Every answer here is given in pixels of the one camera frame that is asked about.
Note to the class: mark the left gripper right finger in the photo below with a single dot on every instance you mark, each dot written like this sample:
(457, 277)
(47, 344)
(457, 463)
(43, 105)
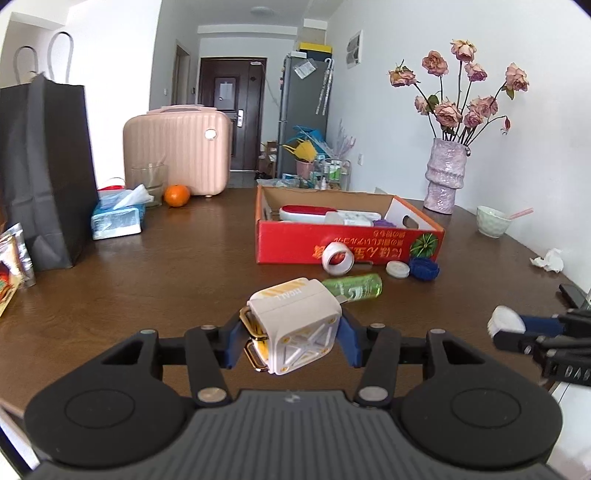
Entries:
(450, 400)

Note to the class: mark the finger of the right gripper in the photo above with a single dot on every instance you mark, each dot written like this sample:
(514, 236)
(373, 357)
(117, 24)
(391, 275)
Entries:
(527, 343)
(574, 322)

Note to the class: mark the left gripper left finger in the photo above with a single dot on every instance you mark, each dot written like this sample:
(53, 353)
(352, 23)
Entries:
(133, 400)

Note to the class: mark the small white ridged cap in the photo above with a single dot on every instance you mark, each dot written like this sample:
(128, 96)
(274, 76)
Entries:
(504, 319)

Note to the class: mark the blue ridged cap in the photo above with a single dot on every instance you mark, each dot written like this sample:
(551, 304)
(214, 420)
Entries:
(424, 269)

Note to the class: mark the white lid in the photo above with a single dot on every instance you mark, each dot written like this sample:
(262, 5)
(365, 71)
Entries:
(398, 269)

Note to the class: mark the green spray bottle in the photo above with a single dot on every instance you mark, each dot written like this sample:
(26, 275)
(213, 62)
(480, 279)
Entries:
(351, 289)

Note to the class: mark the cream square box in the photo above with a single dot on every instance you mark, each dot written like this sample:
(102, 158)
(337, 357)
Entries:
(290, 325)

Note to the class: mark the white tape roll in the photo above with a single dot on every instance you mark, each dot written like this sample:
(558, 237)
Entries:
(337, 259)

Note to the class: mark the black device on table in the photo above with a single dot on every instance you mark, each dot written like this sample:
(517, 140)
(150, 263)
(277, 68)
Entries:
(574, 296)

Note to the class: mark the crumpled white tissue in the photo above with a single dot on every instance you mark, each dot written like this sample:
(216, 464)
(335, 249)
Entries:
(552, 261)

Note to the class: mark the pink spoon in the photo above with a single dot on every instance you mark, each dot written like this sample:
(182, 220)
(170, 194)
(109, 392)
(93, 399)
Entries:
(520, 214)

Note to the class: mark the pale green bowl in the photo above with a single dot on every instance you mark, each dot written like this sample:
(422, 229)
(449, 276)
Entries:
(491, 222)

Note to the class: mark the red cardboard box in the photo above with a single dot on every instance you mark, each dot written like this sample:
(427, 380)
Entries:
(409, 232)

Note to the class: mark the snack packet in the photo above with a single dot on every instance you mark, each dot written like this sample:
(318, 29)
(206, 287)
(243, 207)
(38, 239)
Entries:
(17, 270)

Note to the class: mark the purple item in box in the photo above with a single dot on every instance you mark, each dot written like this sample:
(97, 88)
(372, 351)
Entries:
(382, 223)

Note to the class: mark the blue tissue pack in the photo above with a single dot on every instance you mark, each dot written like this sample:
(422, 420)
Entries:
(119, 213)

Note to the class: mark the pink ceramic vase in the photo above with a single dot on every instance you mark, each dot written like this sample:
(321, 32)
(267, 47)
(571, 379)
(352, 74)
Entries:
(445, 174)

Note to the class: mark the orange fruit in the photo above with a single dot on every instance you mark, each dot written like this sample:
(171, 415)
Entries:
(176, 196)

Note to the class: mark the white tube in box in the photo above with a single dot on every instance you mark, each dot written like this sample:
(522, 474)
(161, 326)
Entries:
(352, 218)

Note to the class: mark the red bucket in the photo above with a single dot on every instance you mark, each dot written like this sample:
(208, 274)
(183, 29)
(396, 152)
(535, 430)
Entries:
(114, 184)

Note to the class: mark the dried pink roses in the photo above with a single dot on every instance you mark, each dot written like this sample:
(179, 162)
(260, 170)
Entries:
(457, 115)

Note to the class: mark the black paper bag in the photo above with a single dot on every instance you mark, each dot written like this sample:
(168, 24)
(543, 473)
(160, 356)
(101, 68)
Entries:
(48, 182)

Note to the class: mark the clear glass cup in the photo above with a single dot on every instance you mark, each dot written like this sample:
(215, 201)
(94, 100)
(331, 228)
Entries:
(153, 177)

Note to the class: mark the red white case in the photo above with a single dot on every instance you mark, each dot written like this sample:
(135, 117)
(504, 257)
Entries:
(304, 214)

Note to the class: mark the cluttered small cart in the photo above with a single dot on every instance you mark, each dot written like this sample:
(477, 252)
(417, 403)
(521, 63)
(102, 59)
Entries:
(319, 164)

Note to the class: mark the pink suitcase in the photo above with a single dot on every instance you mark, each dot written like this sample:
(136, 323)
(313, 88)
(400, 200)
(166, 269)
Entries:
(192, 141)

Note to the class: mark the grey refrigerator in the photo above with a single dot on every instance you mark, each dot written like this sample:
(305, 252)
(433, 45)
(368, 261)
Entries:
(302, 104)

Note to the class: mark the dark brown door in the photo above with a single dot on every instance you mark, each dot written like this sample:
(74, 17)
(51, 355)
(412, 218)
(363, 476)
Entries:
(234, 86)

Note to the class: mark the yellow box on fridge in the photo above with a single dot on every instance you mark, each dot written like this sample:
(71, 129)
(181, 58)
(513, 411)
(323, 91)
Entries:
(312, 47)

